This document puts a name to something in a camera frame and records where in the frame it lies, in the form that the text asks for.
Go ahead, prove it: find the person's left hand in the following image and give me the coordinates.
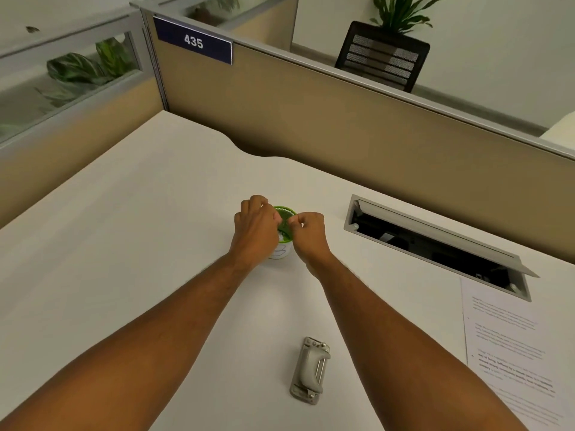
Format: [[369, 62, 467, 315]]
[[229, 195, 282, 269]]

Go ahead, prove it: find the person's right hand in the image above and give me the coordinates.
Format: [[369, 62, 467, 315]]
[[289, 211, 333, 277]]

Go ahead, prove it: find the green rimmed white cup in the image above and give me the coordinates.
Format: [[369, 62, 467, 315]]
[[268, 203, 297, 262]]

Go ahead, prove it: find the grey metal hole punch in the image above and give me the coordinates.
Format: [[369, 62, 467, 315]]
[[289, 336, 332, 403]]

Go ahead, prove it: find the white printed paper sheet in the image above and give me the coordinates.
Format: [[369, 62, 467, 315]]
[[460, 277, 575, 431]]

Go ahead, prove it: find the person's right forearm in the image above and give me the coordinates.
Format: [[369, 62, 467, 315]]
[[310, 253, 531, 431]]

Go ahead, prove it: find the person's left forearm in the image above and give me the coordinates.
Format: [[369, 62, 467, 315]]
[[0, 253, 261, 431]]

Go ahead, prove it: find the white desk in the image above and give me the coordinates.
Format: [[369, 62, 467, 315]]
[[0, 110, 575, 431]]

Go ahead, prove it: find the white curved desk divider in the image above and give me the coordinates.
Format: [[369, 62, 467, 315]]
[[538, 111, 575, 142]]

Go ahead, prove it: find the wide beige partition panel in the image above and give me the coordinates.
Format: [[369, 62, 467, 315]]
[[141, 4, 575, 270]]

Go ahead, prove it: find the black mesh office chair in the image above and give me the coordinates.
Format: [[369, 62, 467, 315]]
[[334, 20, 431, 94]]

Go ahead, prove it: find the blue number label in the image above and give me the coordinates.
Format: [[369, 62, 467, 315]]
[[152, 15, 234, 66]]

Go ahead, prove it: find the beige side partition panel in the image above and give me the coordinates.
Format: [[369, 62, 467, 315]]
[[0, 6, 170, 229]]

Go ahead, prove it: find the glass topped beige partition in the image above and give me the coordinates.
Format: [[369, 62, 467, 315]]
[[130, 0, 301, 53]]

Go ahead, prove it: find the striped leaf green plant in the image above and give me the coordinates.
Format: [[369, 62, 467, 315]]
[[35, 38, 138, 108]]

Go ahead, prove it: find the long leaf green plant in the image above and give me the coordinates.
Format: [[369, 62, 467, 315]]
[[370, 0, 457, 37]]

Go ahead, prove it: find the grey desk cable tray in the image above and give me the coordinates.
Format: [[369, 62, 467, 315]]
[[343, 194, 541, 303]]

